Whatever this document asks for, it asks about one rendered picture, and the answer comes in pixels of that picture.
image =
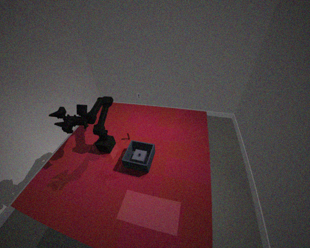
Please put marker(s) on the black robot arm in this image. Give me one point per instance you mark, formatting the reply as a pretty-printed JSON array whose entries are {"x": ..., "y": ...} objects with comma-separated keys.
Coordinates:
[{"x": 90, "y": 117}]

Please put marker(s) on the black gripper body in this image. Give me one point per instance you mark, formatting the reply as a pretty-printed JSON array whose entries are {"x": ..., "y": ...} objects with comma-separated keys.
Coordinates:
[{"x": 61, "y": 114}]

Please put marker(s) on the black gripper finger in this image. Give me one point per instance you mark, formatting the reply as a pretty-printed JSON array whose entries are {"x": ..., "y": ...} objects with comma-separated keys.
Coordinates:
[
  {"x": 60, "y": 124},
  {"x": 54, "y": 114}
]

